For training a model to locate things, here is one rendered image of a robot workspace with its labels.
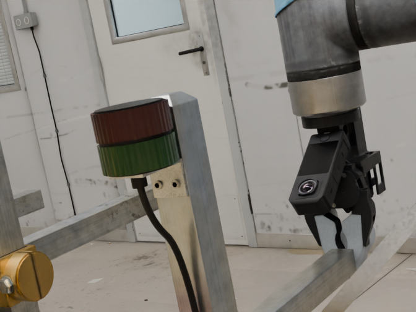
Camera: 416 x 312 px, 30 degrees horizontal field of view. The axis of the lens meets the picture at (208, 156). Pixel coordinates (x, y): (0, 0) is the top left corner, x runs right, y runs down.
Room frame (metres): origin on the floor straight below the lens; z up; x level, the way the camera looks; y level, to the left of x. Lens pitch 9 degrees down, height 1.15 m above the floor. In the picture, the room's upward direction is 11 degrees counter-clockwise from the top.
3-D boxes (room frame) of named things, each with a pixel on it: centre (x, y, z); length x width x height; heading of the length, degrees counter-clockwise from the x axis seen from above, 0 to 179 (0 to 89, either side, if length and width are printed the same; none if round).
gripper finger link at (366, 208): (0.92, -0.16, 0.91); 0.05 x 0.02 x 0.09; 54
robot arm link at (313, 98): (0.94, -0.15, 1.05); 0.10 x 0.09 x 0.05; 54
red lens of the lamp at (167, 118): (0.59, 0.05, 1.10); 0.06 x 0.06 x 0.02
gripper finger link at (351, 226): (0.94, -0.17, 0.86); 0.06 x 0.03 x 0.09; 144
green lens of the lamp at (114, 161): (0.59, 0.05, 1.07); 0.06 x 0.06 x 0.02
